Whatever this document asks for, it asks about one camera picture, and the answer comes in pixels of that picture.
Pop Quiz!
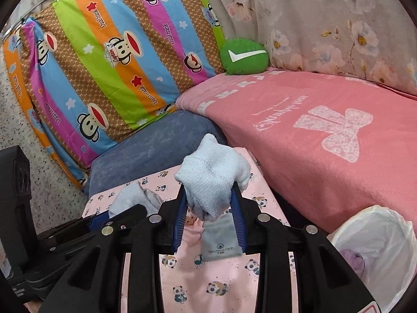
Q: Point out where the green check-mark cushion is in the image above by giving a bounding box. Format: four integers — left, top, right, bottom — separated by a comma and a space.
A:
219, 38, 270, 76

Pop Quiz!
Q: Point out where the grey drawstring pouch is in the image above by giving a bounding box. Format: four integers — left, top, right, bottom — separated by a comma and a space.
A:
189, 214, 246, 263

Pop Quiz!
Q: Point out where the white bag-lined trash bin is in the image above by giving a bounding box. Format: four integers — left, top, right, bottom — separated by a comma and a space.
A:
326, 204, 417, 313

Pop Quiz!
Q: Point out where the floral grey cloth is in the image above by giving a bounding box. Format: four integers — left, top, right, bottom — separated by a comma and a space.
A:
205, 0, 417, 101

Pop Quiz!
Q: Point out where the pale pink cloth piece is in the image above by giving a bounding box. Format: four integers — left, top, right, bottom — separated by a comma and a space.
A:
182, 214, 205, 252

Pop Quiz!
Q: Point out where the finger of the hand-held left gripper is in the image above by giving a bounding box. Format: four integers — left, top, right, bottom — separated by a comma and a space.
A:
37, 204, 149, 249

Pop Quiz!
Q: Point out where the blue-grey cushion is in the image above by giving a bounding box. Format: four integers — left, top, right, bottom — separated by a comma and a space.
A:
83, 109, 229, 197

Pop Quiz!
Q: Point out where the pink panda-print cloth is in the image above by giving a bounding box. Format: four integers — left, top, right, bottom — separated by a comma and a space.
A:
81, 147, 299, 313

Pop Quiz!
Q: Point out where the striped monkey-print quilt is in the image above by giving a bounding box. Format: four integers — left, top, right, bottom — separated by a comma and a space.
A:
2, 0, 229, 190

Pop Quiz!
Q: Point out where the pink blanket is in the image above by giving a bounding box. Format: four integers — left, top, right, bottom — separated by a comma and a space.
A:
175, 67, 417, 236

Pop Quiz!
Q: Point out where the purple cloth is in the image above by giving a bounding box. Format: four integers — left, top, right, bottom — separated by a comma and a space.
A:
340, 249, 364, 276

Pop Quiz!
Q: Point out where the light blue sock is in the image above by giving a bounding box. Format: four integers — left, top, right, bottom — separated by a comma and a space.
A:
174, 133, 252, 222
109, 182, 164, 219

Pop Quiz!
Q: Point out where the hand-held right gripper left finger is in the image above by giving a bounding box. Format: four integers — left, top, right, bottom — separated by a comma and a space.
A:
39, 184, 193, 313

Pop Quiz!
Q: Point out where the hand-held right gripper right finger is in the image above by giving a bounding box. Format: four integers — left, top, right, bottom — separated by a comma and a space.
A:
228, 184, 381, 313

